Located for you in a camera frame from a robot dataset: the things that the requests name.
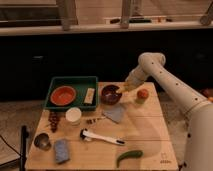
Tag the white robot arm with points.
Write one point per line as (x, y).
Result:
(196, 107)

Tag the white handled brush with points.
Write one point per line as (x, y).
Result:
(88, 134)

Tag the orange tomato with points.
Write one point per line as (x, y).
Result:
(142, 95)

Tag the white cup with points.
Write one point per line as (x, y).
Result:
(73, 115)

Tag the green plastic tray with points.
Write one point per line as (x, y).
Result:
(80, 84)

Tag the small brown twig piece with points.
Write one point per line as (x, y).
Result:
(94, 120)

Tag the small metal cup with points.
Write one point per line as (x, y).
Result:
(42, 141)

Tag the dark purple bowl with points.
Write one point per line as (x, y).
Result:
(109, 95)

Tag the dark red grape bunch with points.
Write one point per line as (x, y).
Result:
(54, 120)

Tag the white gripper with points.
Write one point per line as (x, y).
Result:
(135, 78)

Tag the green chili pepper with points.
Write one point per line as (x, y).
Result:
(128, 154)

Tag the orange bowl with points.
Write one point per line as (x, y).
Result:
(63, 95)

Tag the black pole stand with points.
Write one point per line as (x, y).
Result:
(24, 136)

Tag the small wooden block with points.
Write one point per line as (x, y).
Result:
(89, 96)

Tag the blue sponge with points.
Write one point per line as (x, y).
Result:
(61, 151)

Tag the light blue cloth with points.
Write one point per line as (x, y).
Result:
(114, 113)

